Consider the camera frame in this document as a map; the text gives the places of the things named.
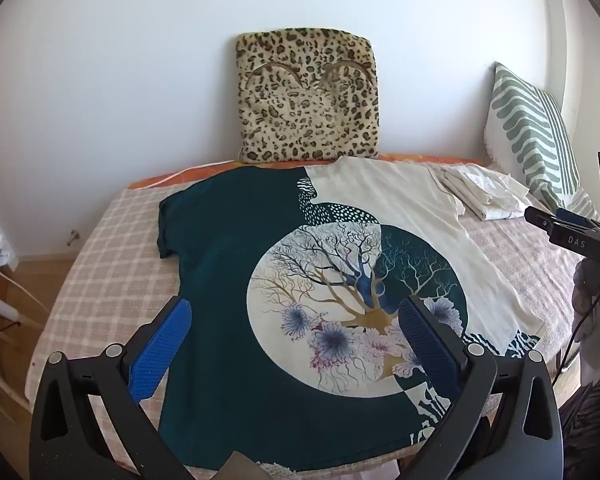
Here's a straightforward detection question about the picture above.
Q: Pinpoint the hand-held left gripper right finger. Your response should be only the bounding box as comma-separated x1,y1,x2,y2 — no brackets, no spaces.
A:
397,295,565,480

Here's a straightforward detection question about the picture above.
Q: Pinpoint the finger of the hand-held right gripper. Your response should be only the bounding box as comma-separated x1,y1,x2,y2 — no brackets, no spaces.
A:
554,207,600,229
524,205,556,235

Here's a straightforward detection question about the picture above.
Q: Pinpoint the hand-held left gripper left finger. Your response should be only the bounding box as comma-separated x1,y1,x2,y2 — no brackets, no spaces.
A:
28,296,193,480

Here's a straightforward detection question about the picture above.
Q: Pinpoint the green and cream printed t-shirt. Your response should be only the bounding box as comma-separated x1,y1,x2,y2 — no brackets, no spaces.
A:
157,156,548,473

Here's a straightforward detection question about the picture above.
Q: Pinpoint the person's right hand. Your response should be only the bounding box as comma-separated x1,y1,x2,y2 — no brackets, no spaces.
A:
571,259,600,345

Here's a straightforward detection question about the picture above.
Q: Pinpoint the folded white cloth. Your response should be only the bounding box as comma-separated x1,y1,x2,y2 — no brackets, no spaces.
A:
432,165,531,222

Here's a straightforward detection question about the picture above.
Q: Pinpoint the green striped white pillow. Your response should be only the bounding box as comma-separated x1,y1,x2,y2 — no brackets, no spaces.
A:
482,62,600,221

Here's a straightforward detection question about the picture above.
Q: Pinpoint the pink plaid blanket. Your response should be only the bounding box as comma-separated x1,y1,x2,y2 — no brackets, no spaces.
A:
24,160,588,480

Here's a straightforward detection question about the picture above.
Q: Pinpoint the orange bed sheet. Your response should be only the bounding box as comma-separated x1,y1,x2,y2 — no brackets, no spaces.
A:
125,152,491,191

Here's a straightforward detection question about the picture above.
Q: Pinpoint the person's striped dark clothing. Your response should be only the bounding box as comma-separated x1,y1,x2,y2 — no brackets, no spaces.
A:
555,360,600,461

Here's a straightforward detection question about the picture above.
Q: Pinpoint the leopard print pillow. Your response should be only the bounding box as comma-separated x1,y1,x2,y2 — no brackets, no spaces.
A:
235,27,381,165

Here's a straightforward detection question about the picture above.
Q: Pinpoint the black cable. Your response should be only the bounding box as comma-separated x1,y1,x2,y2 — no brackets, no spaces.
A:
552,280,600,386

